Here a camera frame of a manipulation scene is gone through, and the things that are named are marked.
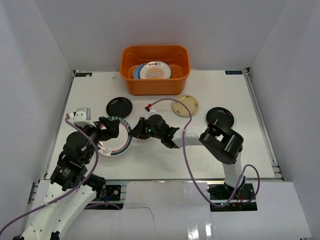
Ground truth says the blue table label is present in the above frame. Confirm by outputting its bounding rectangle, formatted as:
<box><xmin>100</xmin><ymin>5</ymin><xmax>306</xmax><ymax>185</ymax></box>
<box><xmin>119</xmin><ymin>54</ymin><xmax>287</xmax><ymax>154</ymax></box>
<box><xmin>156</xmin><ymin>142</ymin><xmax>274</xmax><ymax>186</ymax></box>
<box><xmin>74</xmin><ymin>72</ymin><xmax>92</xmax><ymax>77</ymax></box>
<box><xmin>225</xmin><ymin>70</ymin><xmax>243</xmax><ymax>75</ymax></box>

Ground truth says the right blue table label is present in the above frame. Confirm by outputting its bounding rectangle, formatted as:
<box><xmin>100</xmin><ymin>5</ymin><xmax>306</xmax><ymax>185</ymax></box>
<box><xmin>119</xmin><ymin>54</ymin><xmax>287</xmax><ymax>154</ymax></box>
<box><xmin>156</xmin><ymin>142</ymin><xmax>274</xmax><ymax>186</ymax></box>
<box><xmin>225</xmin><ymin>70</ymin><xmax>243</xmax><ymax>75</ymax></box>

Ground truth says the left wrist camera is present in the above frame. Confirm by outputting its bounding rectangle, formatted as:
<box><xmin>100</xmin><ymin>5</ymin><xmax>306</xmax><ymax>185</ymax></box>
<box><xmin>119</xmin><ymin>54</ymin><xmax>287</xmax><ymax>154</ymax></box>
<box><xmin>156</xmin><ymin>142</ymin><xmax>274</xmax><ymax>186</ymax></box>
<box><xmin>66</xmin><ymin>107</ymin><xmax>92</xmax><ymax>127</ymax></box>

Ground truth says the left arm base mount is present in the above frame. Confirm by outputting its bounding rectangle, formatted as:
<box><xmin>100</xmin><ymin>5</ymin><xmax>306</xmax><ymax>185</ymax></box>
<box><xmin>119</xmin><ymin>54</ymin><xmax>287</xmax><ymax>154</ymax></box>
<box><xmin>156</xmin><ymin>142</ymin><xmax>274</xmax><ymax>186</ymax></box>
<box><xmin>85</xmin><ymin>185</ymin><xmax>123</xmax><ymax>210</ymax></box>

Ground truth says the blue plate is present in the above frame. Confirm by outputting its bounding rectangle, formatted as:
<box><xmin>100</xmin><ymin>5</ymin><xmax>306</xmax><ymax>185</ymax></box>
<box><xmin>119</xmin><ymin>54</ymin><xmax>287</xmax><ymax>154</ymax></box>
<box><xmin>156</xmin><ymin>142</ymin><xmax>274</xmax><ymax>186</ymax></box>
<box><xmin>133</xmin><ymin>63</ymin><xmax>145</xmax><ymax>79</ymax></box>

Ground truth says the black plate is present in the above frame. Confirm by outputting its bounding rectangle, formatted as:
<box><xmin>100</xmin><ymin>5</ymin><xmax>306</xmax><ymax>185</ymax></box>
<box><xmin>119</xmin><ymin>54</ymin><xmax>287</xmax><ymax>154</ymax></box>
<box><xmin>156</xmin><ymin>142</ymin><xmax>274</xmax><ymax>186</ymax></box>
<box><xmin>106</xmin><ymin>97</ymin><xmax>133</xmax><ymax>118</ymax></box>
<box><xmin>206</xmin><ymin>107</ymin><xmax>235</xmax><ymax>128</ymax></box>

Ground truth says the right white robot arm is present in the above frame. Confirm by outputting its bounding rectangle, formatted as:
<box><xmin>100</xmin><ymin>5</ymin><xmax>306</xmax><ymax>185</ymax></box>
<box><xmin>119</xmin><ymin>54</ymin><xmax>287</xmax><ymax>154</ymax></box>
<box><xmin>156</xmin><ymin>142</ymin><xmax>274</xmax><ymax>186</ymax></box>
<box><xmin>129</xmin><ymin>114</ymin><xmax>245</xmax><ymax>200</ymax></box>

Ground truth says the sunburst pattern plate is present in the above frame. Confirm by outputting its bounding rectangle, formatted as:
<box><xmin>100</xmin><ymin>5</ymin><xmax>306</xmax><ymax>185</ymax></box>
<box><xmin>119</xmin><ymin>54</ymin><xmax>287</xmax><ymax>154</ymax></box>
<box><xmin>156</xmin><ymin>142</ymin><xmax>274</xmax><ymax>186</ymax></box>
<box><xmin>139</xmin><ymin>61</ymin><xmax>172</xmax><ymax>80</ymax></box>

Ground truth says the orange plastic bin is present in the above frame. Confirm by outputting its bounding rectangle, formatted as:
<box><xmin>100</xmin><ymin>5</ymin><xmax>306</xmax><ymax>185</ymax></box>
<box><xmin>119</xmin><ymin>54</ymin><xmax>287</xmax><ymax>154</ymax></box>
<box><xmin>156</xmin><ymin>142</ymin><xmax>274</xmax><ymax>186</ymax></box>
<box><xmin>120</xmin><ymin>45</ymin><xmax>191</xmax><ymax>96</ymax></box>

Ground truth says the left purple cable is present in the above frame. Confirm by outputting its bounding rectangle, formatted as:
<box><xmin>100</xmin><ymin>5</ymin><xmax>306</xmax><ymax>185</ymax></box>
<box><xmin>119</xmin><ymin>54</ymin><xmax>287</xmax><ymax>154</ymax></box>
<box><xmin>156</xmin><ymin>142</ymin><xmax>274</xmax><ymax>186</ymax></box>
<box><xmin>0</xmin><ymin>114</ymin><xmax>123</xmax><ymax>235</ymax></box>

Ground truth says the left blue table label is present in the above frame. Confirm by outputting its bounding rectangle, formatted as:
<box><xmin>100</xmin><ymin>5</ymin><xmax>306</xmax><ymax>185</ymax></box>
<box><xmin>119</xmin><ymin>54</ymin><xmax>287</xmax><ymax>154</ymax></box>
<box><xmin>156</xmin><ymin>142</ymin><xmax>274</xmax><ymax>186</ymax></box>
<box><xmin>74</xmin><ymin>72</ymin><xmax>92</xmax><ymax>77</ymax></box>

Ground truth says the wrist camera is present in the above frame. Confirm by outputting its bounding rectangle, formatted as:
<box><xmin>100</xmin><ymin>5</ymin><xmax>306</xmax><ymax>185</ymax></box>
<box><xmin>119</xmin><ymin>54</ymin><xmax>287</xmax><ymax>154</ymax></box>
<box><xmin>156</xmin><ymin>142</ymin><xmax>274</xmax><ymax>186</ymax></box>
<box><xmin>145</xmin><ymin>103</ymin><xmax>157</xmax><ymax>120</ymax></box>
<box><xmin>66</xmin><ymin>107</ymin><xmax>92</xmax><ymax>127</ymax></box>

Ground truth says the green rimmed white plate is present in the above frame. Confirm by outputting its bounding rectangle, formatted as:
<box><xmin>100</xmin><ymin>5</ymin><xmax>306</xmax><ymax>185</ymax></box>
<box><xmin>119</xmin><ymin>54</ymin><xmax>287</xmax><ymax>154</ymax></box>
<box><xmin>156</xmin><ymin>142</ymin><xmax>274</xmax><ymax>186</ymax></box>
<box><xmin>97</xmin><ymin>116</ymin><xmax>133</xmax><ymax>158</ymax></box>

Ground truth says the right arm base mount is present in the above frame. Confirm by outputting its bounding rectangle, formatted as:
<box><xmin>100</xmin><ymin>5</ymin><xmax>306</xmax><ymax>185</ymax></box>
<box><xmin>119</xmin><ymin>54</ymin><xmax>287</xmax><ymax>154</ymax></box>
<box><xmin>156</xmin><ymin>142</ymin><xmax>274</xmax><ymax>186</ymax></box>
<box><xmin>205</xmin><ymin>183</ymin><xmax>258</xmax><ymax>212</ymax></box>

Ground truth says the beige small plate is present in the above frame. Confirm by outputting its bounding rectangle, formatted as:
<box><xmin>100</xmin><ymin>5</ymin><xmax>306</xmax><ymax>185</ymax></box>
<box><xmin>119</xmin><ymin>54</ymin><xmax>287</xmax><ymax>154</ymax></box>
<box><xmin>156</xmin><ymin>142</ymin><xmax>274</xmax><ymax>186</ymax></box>
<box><xmin>171</xmin><ymin>94</ymin><xmax>199</xmax><ymax>117</ymax></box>

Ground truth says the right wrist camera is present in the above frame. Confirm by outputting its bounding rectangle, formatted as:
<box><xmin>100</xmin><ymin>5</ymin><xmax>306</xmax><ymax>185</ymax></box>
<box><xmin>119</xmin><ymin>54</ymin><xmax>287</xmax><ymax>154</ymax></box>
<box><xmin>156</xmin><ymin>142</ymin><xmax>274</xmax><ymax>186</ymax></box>
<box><xmin>145</xmin><ymin>103</ymin><xmax>157</xmax><ymax>120</ymax></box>

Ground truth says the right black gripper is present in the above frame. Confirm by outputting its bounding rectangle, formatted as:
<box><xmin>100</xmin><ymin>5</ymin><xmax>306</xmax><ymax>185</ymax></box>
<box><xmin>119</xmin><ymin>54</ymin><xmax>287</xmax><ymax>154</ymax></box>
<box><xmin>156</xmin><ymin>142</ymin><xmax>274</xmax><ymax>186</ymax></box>
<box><xmin>129</xmin><ymin>116</ymin><xmax>163</xmax><ymax>140</ymax></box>

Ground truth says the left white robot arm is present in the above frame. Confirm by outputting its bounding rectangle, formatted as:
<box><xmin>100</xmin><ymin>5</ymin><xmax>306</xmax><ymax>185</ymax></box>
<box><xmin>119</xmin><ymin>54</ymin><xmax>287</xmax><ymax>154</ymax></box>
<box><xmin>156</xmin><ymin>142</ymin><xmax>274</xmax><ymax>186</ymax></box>
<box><xmin>14</xmin><ymin>112</ymin><xmax>120</xmax><ymax>240</ymax></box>

